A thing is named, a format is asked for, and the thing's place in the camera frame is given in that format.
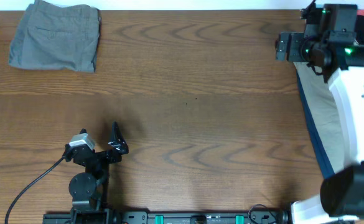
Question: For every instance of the navy blue shorts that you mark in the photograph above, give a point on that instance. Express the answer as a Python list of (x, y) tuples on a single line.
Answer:
[(320, 153)]

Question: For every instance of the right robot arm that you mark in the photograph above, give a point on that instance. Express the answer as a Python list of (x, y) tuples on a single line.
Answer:
[(330, 42)]

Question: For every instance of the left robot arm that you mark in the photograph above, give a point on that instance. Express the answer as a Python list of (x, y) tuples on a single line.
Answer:
[(89, 187)]

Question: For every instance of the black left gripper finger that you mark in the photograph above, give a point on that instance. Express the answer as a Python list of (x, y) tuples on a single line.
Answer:
[(83, 131), (117, 140)]

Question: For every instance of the folded grey shorts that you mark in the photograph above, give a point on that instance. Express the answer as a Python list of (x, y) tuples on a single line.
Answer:
[(51, 37)]

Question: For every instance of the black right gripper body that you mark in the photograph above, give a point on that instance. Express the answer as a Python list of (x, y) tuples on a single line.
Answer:
[(295, 40)]

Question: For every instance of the beige khaki shorts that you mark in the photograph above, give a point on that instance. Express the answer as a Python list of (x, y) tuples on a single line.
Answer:
[(325, 114)]

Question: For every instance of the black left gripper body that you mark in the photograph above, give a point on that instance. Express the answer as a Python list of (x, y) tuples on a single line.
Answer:
[(106, 158)]

